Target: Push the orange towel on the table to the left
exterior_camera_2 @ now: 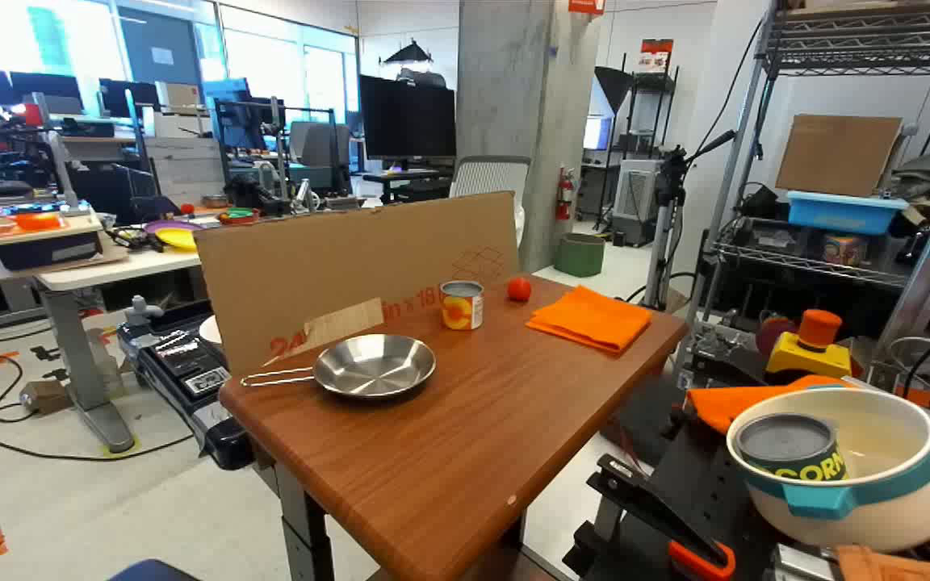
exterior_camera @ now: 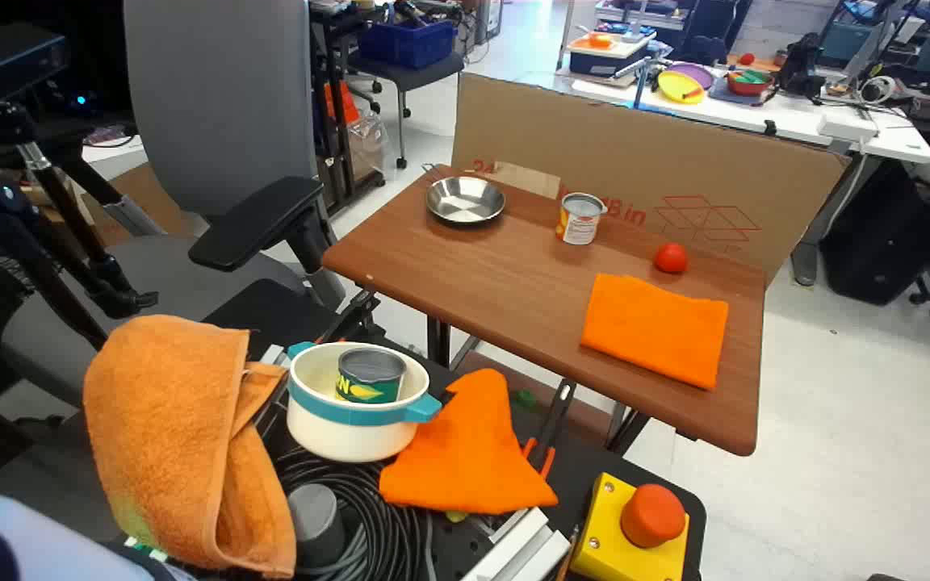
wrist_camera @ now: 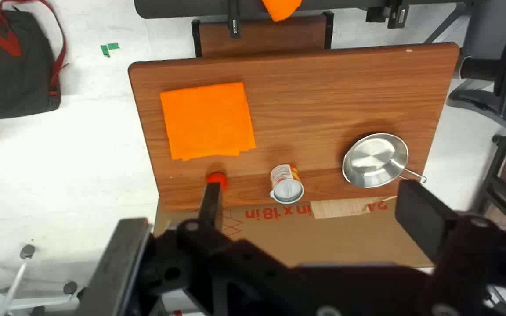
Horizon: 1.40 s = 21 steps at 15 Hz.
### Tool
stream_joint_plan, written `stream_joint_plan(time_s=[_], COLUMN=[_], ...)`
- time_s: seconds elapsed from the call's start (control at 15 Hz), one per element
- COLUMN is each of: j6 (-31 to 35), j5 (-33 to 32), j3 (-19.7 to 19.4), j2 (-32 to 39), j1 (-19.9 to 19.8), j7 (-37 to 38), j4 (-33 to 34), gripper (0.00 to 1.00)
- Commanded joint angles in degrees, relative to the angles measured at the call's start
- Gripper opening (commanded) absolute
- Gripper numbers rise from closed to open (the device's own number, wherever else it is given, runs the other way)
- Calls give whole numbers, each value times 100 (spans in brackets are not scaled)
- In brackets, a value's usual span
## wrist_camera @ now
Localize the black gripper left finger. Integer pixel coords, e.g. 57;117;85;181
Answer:
199;181;227;235

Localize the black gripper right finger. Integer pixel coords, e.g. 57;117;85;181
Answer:
394;179;461;267

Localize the orange towel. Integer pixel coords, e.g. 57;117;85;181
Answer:
159;81;259;163

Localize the small red cap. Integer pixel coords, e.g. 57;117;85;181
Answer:
206;170;231;191

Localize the silver metal pan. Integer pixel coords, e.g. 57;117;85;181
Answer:
341;132;429;189

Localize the white cup with orange print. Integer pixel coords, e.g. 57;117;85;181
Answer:
268;161;306;205

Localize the brown cardboard box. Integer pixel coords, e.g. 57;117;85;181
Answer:
153;195;436;272

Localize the black metal stand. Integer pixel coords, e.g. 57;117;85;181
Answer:
473;133;506;232

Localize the brown wooden chair back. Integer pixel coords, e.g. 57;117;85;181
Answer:
192;12;334;60

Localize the green tape piece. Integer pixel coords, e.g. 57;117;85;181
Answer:
99;40;122;60

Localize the black horizontal bar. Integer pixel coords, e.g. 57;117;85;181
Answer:
134;0;478;21

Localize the orange cloth piece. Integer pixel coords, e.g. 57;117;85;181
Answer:
260;0;306;23

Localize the white office chair base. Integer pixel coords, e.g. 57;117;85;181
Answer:
0;242;87;316

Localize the grey backpack with red straps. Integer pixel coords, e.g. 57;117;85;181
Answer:
0;0;69;121

